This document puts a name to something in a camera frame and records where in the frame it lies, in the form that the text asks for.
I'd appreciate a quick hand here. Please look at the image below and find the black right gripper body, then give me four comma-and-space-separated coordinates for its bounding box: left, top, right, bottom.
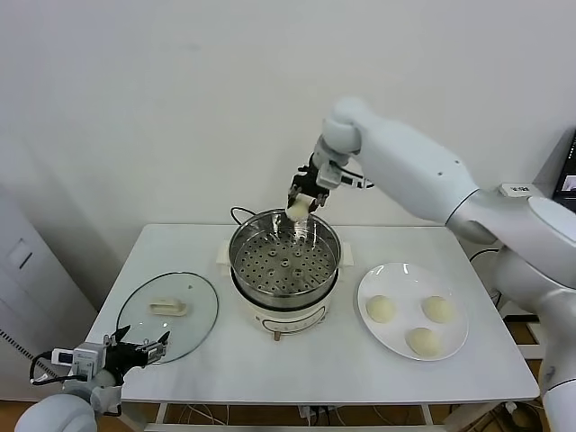
290, 155, 332, 199

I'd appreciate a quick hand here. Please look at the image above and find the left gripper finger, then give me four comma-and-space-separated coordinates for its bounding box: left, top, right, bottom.
103, 326, 130, 350
141, 330, 172, 364

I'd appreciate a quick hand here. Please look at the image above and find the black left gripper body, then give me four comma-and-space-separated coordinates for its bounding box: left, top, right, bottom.
101, 341, 152, 373

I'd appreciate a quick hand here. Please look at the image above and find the white steamed baozi bun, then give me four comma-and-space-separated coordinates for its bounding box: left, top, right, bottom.
421, 294, 455, 324
405, 327, 443, 360
364, 294, 398, 324
285, 195, 314, 224

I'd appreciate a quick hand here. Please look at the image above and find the round glass pot lid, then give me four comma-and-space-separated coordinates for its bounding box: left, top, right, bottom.
115, 271, 221, 365

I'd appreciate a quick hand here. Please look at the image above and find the stainless steel steamer basket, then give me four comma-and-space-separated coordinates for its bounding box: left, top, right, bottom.
227, 210, 342, 305

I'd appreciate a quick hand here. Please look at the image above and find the grey metal cabinet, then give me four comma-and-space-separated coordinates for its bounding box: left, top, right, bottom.
0, 184, 98, 401

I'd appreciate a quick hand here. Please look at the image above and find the white round plate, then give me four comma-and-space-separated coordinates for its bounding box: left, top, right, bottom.
357, 262, 470, 362

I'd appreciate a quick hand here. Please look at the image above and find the cream electric cooker base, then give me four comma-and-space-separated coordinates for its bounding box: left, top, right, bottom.
213, 240, 355, 343

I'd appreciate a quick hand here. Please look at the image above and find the white power strip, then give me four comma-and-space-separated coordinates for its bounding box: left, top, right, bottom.
296, 404, 337, 418

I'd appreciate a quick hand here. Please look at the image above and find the black laptop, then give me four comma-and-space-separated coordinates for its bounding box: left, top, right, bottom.
552, 128, 576, 199

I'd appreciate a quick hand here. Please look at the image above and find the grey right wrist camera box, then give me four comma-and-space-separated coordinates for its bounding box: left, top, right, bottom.
317, 160, 374, 190

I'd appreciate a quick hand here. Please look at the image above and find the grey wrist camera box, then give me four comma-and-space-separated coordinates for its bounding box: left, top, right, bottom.
317, 160, 374, 190
50, 341, 108, 377

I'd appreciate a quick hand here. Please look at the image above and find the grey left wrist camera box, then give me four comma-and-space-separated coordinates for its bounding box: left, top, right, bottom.
50, 341, 108, 377

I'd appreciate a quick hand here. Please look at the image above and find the black cooker power cord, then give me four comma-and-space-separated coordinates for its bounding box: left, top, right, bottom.
229, 205, 256, 226

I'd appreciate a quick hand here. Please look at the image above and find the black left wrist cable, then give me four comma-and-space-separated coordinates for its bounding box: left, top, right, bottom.
29, 353, 68, 388

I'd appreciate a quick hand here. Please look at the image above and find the white metal table frame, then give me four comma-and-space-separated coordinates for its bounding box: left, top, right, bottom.
101, 400, 500, 432

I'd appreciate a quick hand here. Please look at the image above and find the black coiled floor cable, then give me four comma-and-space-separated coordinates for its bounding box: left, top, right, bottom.
503, 400, 544, 428

